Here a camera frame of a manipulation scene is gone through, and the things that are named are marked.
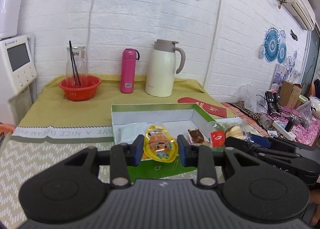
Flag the clear plastic bag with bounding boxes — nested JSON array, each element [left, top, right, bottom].
[[241, 85, 265, 113]]

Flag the black charger with cables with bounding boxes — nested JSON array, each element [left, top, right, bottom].
[[265, 91, 282, 114]]

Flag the white power strip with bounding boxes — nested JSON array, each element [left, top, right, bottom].
[[272, 120, 297, 140]]

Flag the red envelope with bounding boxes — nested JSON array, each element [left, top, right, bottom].
[[177, 97, 198, 104], [196, 102, 227, 117]]

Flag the small blue paper fan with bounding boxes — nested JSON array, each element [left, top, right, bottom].
[[276, 41, 288, 64]]

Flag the orange plastic basin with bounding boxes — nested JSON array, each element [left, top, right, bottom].
[[0, 124, 16, 135]]

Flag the leopard print cloth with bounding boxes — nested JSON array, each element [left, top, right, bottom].
[[222, 101, 278, 132]]

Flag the large blue paper fan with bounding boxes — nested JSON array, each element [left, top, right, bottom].
[[260, 27, 282, 63]]

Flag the black adapter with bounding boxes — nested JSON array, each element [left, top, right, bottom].
[[285, 119, 297, 133]]

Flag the yellow snack packet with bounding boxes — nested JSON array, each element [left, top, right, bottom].
[[144, 124, 178, 163]]

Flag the green cardboard box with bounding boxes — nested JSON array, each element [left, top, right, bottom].
[[111, 103, 242, 179]]

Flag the yellow-green cloth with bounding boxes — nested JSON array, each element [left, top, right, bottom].
[[17, 74, 237, 128]]

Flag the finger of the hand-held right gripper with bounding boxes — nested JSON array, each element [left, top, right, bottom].
[[224, 136, 275, 160], [250, 135, 317, 153]]

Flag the pink cloth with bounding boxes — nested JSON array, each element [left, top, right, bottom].
[[265, 112, 320, 149]]

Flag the printed tablecloth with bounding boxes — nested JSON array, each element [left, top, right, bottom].
[[0, 117, 250, 217]]

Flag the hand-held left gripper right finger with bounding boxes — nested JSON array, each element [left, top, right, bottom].
[[177, 134, 260, 188]]

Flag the black stick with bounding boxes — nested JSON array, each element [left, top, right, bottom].
[[69, 41, 81, 87], [71, 47, 78, 86]]

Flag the cream thermal jug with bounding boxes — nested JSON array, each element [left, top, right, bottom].
[[145, 39, 186, 97]]

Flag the white appliance with screen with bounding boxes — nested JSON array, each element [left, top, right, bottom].
[[0, 35, 38, 95]]

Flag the brown cardboard box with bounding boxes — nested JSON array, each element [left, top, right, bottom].
[[279, 81, 303, 109]]

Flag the white water purifier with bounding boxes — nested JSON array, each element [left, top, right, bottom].
[[0, 0, 27, 39]]

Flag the clear packet of pale cookies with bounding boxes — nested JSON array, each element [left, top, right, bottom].
[[224, 125, 247, 140]]

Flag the wall photo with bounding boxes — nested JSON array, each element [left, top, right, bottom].
[[271, 64, 287, 90]]

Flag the clear red-label snack packet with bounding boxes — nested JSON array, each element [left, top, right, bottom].
[[207, 121, 227, 149]]

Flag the red plastic basket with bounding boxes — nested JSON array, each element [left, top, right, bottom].
[[59, 75, 102, 102]]

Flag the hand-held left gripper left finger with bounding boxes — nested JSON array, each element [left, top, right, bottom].
[[61, 135, 145, 188]]

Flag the white wall cable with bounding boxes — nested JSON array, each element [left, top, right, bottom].
[[87, 0, 102, 51], [204, 0, 224, 87]]

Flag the glass carafe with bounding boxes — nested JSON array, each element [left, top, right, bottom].
[[65, 46, 88, 87]]

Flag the white air conditioner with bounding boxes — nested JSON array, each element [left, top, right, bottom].
[[280, 0, 316, 31]]

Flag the pink bottle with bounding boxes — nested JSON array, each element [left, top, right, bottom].
[[120, 48, 140, 94]]

